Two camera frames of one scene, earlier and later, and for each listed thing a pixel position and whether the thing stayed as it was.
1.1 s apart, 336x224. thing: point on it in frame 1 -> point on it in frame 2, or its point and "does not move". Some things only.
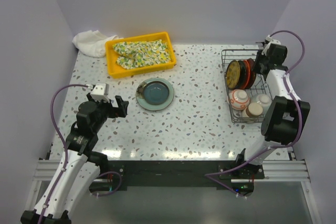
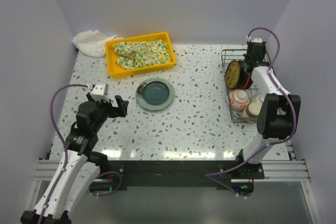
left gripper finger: [123, 106] does not move
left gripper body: [106, 110] does not move
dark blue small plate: [156, 93] does not move
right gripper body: [260, 60] -> [245, 56]
